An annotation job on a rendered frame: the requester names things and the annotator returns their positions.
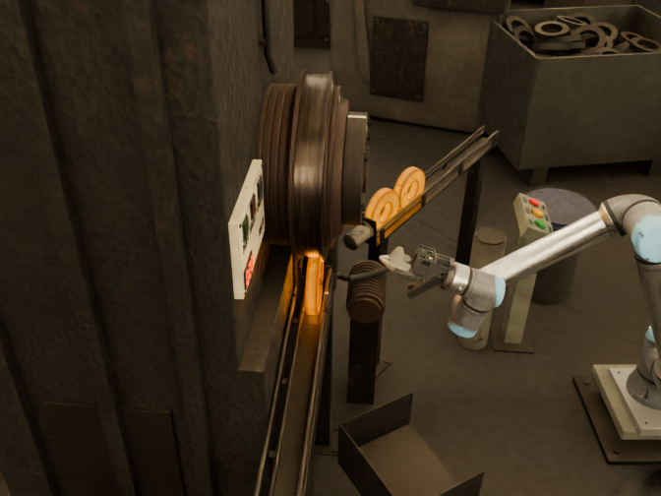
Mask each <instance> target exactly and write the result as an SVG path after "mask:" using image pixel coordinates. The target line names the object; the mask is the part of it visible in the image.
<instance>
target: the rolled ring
mask: <svg viewBox="0 0 661 496"><path fill-rule="evenodd" d="M323 277H324V262H321V261H320V258H319V257H308V264H307V273H306V286H305V309H306V314H307V315H319V312H320V308H321V301H322V291H323Z"/></svg>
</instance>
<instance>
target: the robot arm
mask: <svg viewBox="0 0 661 496"><path fill-rule="evenodd" d="M612 235H615V236H618V237H622V236H624V235H628V237H629V239H630V242H631V249H632V252H633V256H634V259H635V260H636V265H637V269H638V273H639V278H640V282H641V286H642V290H643V295H644V299H645V303H646V308H647V312H648V316H649V320H650V326H649V328H648V330H647V333H646V334H645V339H644V342H643V346H642V350H641V353H640V357H639V360H638V363H637V366H636V367H635V368H634V369H633V371H632V372H631V373H630V374H629V376H628V378H627V381H626V388H627V391H628V393H629V394H630V396H631V397H632V398H633V399H634V400H635V401H637V402H638V403H640V404H642V405H644V406H646V407H649V408H652V409H657V410H661V204H660V203H659V202H658V201H656V200H655V199H653V198H651V197H648V196H644V195H636V194H630V195H622V196H617V197H614V198H611V199H609V200H607V201H604V202H602V203H601V205H600V208H599V210H598V211H596V212H594V213H592V214H590V215H588V216H586V217H583V218H581V219H579V220H577V221H575V222H573V223H571V224H569V225H567V226H565V227H563V228H561V229H559V230H557V231H555V232H553V233H551V234H549V235H547V236H545V237H543V238H541V239H539V240H537V241H535V242H533V243H531V244H529V245H527V246H524V247H522V248H520V249H518V250H516V251H514V252H512V253H510V254H508V255H506V256H505V257H503V258H501V259H499V260H497V261H495V262H493V263H491V264H489V265H487V266H485V267H483V268H481V269H479V270H477V269H474V268H470V267H468V266H465V265H462V264H460V263H457V262H454V259H453V258H450V257H447V256H444V255H441V254H437V253H436V250H435V249H432V248H429V247H426V246H423V245H420V244H419V246H418V248H417V250H416V251H415V253H414V255H413V259H411V258H410V257H409V256H408V255H405V254H404V252H403V248H402V247H400V246H398V247H396V248H395V249H394V250H393V251H392V252H391V254H390V255H383V256H380V258H379V259H380V261H381V262H382V263H383V264H385V265H386V266H387V267H388V268H389V269H390V270H392V271H393V272H394V273H396V274H397V275H399V276H401V277H403V278H405V279H409V280H413V282H412V283H410V284H408V285H407V286H406V295H407V296H408V297H409V298H410V299H412V298H413V297H415V296H417V295H419V294H421V293H423V292H425V291H426V290H428V289H430V288H432V287H434V286H436V285H438V284H440V285H441V286H443V287H444V288H445V291H448V292H449V293H450V295H451V317H450V318H449V321H448V326H449V328H450V329H451V330H452V331H453V332H454V333H455V334H457V335H458V336H461V337H464V338H472V337H473V336H474V335H475V334H476V332H478V329H479V327H480V325H481V324H482V322H483V320H484V319H485V317H486V315H487V314H488V312H489V310H490V308H491V306H493V307H499V306H500V305H501V303H502V301H503V299H504V295H505V290H506V286H507V285H509V284H512V283H514V282H516V281H518V280H520V279H523V278H525V277H527V276H529V275H531V274H534V273H536V272H538V271H540V270H542V269H544V268H546V267H548V266H550V265H552V264H554V263H557V262H559V261H561V260H563V259H564V258H566V257H568V256H570V255H572V254H574V253H576V252H579V251H581V250H583V249H585V248H587V247H589V246H591V245H593V244H595V243H597V242H599V241H602V240H604V239H606V238H608V237H610V236H612ZM422 247H424V248H427V249H430V250H427V249H424V248H422Z"/></svg>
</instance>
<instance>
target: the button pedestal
mask: <svg viewBox="0 0 661 496"><path fill-rule="evenodd" d="M522 197H525V198H526V200H527V203H525V202H523V199H522ZM530 199H532V198H531V197H528V196H526V195H523V194H521V193H518V195H517V196H516V198H515V200H514V201H513V206H514V210H515V215H516V219H517V223H518V227H519V231H520V234H519V239H518V244H517V249H516V250H518V249H520V248H522V247H524V246H527V245H529V244H531V243H533V242H535V241H537V240H539V239H541V238H543V237H545V236H547V235H549V234H551V233H553V232H554V230H553V227H552V224H551V222H550V218H549V215H548V212H547V209H546V206H545V203H544V202H541V201H539V200H537V201H538V202H539V203H540V205H539V206H538V207H536V206H533V205H532V204H531V203H530V202H529V200H530ZM525 207H527V208H529V210H530V214H529V213H527V212H526V209H525ZM533 209H537V210H539V211H541V212H542V213H543V216H541V217H538V216H536V215H535V214H534V213H533V212H532V211H533ZM528 218H531V219H532V221H533V224H530V223H529V221H528ZM537 219H540V220H542V221H544V222H545V223H546V227H545V228H541V227H539V226H538V225H537V224H536V223H535V221H536V220H537ZM536 275H537V272H536V273H534V274H531V275H529V276H527V277H525V278H523V279H520V280H518V281H516V282H514V283H512V284H510V287H509V292H508V297H507V302H506V307H505V312H504V317H503V320H492V321H491V326H490V332H491V338H492V345H493V351H501V352H516V353H530V354H533V353H534V352H533V347H532V343H531V338H530V333H529V330H528V325H527V322H526V318H527V313H528V309H529V305H530V300H531V296H532V292H533V287H534V283H535V279H536Z"/></svg>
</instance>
